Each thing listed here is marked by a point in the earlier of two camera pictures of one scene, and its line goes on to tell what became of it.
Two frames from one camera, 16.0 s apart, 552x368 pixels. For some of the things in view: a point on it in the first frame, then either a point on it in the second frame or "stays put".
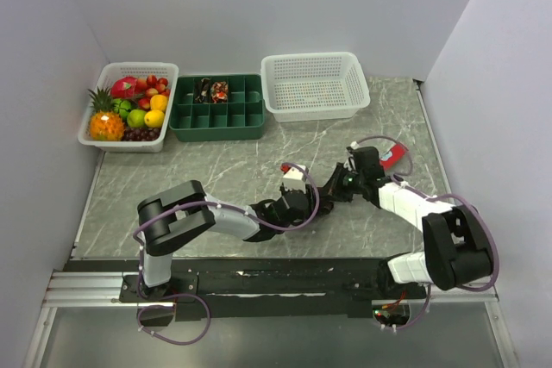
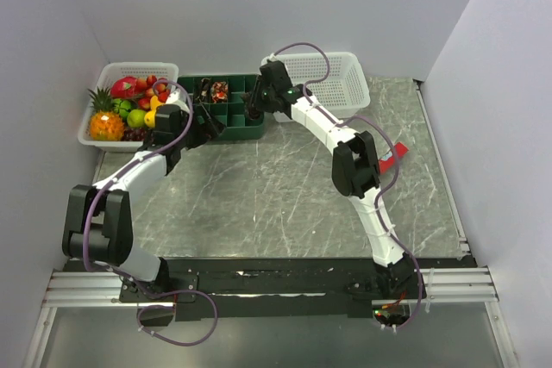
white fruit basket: (114, 71) stays put
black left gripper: (308, 214) to (207, 131)
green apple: (135, 117) stays put
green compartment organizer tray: (241, 119) stays put
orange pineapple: (106, 124) stays put
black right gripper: (341, 170) to (254, 99)
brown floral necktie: (326, 199) to (253, 113)
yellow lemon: (154, 118) stays put
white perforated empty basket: (300, 87) stays put
